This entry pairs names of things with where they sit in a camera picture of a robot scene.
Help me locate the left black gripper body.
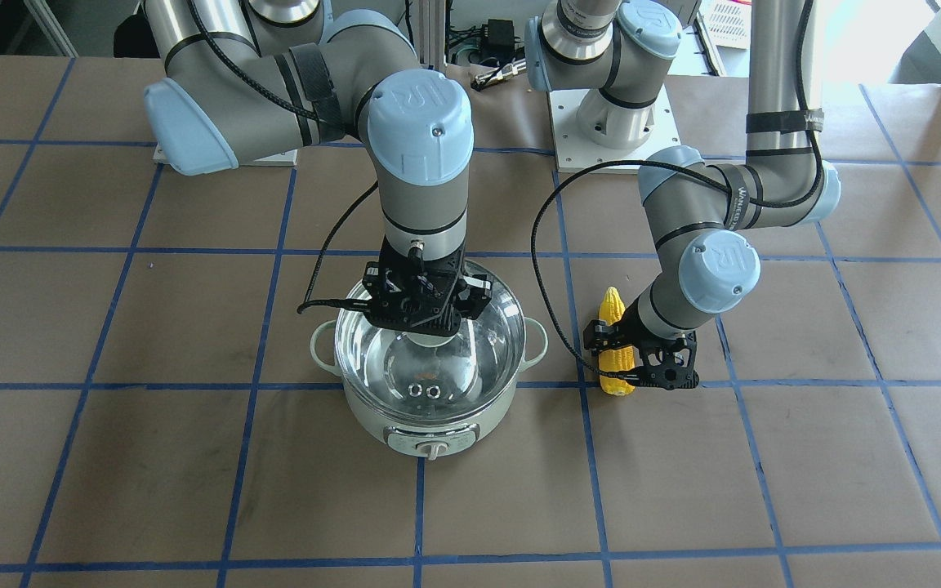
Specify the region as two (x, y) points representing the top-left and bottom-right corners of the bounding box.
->
(634, 331), (699, 390)

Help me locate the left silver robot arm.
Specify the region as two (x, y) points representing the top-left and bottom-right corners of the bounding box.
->
(525, 1), (841, 390)

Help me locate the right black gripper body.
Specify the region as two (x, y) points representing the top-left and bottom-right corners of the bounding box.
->
(362, 243), (493, 337)

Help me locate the brown grid table mat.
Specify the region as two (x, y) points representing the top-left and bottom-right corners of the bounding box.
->
(0, 56), (941, 587)

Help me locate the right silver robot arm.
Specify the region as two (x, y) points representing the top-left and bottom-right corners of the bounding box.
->
(143, 1), (492, 338)

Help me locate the yellow plastic corn cob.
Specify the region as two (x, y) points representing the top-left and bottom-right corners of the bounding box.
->
(597, 287), (636, 399)

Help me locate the glass pot lid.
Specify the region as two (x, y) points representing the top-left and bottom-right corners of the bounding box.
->
(335, 261), (526, 423)

